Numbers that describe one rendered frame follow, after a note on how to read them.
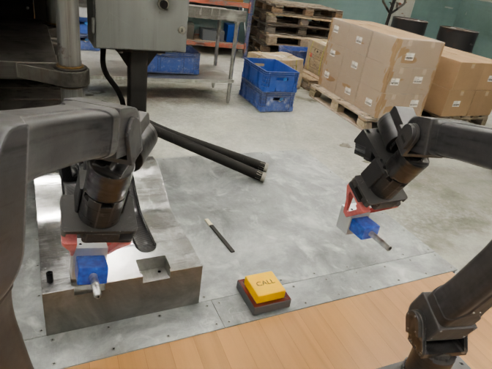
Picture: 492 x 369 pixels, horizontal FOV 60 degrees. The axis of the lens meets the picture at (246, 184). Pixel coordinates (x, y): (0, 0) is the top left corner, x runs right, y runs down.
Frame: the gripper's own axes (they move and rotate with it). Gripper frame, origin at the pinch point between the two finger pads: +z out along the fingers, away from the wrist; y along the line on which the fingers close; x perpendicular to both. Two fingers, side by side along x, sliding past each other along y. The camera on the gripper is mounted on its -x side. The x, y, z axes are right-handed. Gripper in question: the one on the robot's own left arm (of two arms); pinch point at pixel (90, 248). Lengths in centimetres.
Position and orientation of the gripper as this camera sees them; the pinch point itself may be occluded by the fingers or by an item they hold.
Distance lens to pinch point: 72.0
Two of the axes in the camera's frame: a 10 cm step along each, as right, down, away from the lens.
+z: -3.8, 6.6, 6.5
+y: -8.8, -0.5, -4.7
